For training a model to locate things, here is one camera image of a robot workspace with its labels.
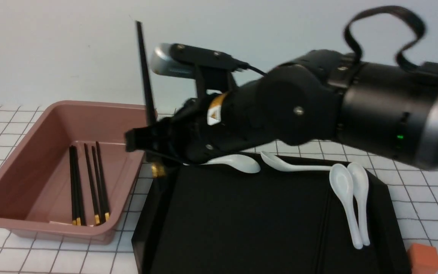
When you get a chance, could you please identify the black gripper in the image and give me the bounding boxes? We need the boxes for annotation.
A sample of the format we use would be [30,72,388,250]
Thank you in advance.
[124,91,257,164]

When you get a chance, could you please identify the black chopstick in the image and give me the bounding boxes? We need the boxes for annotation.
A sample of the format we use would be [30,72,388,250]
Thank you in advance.
[71,146,87,226]
[95,142,111,221]
[91,146,105,225]
[135,21,165,178]
[68,147,78,225]
[84,143,101,226]

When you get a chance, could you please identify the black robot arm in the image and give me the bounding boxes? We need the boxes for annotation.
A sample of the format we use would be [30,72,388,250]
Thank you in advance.
[125,50,438,170]

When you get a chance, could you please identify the white spoon left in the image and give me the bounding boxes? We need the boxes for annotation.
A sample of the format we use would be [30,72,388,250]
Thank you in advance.
[201,154,261,174]

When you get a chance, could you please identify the white spoon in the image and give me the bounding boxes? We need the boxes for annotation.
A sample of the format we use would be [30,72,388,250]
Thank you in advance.
[260,151,332,172]
[330,164,363,250]
[201,154,261,174]
[347,162,370,246]

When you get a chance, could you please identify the white spoon top middle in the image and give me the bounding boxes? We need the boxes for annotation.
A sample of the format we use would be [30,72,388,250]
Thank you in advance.
[260,151,332,172]

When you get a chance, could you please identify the pink plastic bin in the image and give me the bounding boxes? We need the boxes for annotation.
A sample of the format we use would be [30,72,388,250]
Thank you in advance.
[0,101,146,245]

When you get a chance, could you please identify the black plastic tray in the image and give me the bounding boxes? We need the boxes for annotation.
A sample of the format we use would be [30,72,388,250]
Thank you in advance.
[132,154,411,274]

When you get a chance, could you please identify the white spoon inner right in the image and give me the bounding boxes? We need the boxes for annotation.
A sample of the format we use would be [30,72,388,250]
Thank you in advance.
[330,164,363,250]

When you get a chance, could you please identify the white spoon outer right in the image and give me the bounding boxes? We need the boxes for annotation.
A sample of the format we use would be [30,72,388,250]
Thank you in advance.
[347,162,370,246]

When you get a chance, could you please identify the orange cube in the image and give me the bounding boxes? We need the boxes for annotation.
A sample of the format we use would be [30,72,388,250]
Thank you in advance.
[407,243,438,274]

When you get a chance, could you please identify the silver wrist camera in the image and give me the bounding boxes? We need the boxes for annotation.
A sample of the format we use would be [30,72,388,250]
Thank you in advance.
[151,43,250,96]

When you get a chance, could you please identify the black looped cable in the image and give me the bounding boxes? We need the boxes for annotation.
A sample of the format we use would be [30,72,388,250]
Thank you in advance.
[343,5,438,75]

